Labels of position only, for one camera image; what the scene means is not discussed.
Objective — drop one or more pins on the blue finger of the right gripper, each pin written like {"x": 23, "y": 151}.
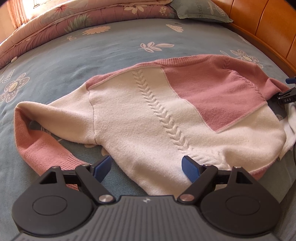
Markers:
{"x": 291, "y": 80}

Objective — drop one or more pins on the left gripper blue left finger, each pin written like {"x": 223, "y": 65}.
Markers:
{"x": 90, "y": 180}

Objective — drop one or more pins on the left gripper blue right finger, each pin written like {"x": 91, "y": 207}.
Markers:
{"x": 202, "y": 179}

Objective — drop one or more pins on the pink and cream knit sweater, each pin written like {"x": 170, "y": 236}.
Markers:
{"x": 212, "y": 108}

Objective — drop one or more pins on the orange wooden headboard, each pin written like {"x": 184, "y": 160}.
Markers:
{"x": 269, "y": 25}

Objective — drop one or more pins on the blue-green flowers pillow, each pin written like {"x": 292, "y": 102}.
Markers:
{"x": 202, "y": 10}

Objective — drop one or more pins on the pink floral folded quilt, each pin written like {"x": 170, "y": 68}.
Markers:
{"x": 74, "y": 15}

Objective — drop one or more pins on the pink striped curtain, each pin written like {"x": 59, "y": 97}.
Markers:
{"x": 17, "y": 13}

